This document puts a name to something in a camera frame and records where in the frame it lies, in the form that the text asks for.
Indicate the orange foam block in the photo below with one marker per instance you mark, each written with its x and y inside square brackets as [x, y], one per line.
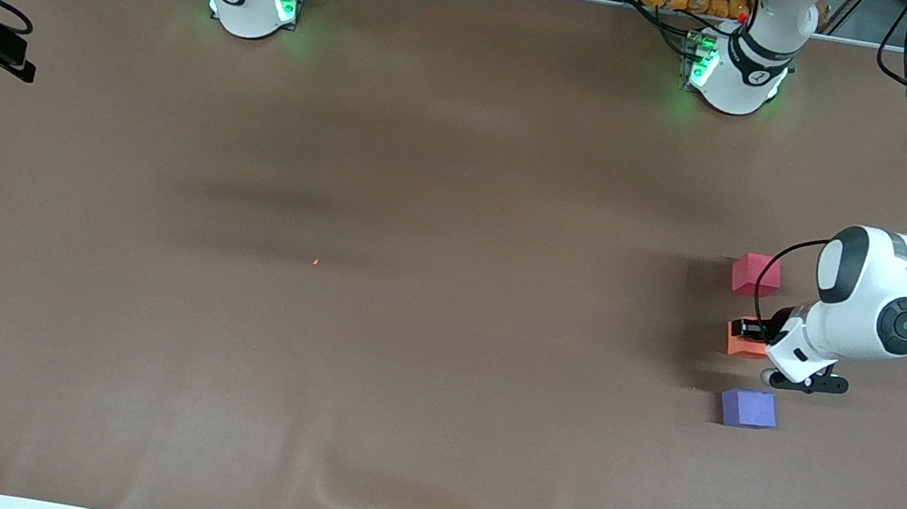
[744, 347]

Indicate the purple foam block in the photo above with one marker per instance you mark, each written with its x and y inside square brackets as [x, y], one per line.
[748, 408]

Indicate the red foam block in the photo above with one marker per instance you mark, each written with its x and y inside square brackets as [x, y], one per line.
[750, 272]

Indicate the brown table mat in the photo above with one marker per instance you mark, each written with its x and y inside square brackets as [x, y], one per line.
[432, 380]

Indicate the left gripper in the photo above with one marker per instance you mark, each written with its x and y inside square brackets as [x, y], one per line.
[769, 328]

